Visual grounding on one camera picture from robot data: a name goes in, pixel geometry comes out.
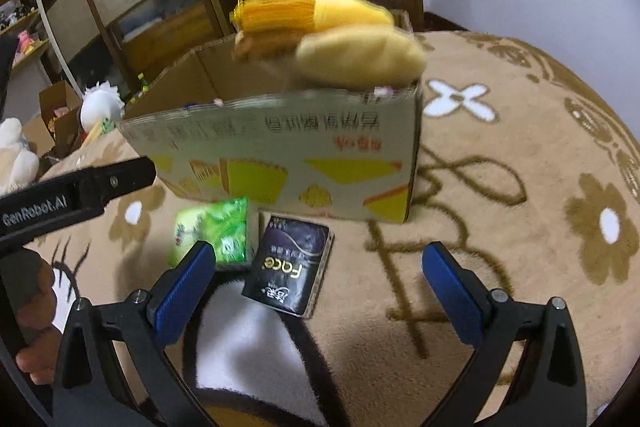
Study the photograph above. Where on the plain open cardboard box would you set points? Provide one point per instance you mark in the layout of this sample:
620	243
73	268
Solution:
55	117

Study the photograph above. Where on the pink figure toy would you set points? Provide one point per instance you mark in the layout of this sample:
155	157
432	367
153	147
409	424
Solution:
26	42

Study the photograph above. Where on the yellow plush toy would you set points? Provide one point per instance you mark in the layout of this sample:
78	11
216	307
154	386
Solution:
360	57

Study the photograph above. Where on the white flower-shaped plush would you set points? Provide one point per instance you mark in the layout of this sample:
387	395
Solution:
17	157

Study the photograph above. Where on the pale yellow ribbed toy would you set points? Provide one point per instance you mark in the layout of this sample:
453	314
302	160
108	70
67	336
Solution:
96	135

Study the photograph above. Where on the white-haired plush doll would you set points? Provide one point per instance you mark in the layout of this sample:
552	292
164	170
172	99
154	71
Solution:
102	104

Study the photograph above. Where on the black tissue pack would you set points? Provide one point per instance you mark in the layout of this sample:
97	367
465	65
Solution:
287	262

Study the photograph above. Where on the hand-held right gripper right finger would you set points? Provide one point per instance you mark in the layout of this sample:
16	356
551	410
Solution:
450	292

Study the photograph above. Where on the green tissue pack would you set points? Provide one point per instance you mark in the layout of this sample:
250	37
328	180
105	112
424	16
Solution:
215	227

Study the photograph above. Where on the cardboard box yellow print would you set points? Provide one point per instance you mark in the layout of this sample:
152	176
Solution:
280	147

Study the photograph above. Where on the person's left hand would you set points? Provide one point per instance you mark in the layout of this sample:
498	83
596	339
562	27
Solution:
40	357

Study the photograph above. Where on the white and wood display shelf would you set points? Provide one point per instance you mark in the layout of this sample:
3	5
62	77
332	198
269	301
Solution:
25	17

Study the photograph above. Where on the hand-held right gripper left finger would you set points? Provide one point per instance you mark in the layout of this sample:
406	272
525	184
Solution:
182	297

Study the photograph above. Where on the green frog toy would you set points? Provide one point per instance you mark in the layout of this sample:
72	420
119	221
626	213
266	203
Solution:
109	126

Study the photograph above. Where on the brown flower print blanket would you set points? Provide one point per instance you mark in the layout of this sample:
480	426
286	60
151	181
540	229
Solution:
500	207

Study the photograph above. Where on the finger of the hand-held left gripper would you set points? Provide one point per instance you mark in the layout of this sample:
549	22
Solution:
131	178

